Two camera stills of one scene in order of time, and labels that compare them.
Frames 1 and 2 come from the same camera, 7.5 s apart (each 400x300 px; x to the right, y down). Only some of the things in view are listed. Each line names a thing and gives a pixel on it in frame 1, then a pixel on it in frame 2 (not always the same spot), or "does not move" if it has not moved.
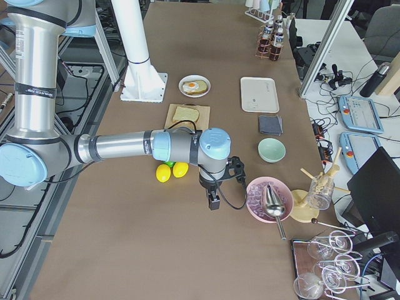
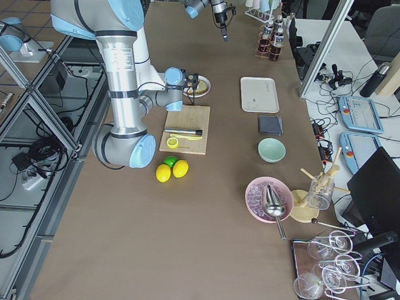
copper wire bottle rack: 266,49 does not move
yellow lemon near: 163,172 does not move
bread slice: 185,114 -> 202,87
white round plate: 194,77 does not move
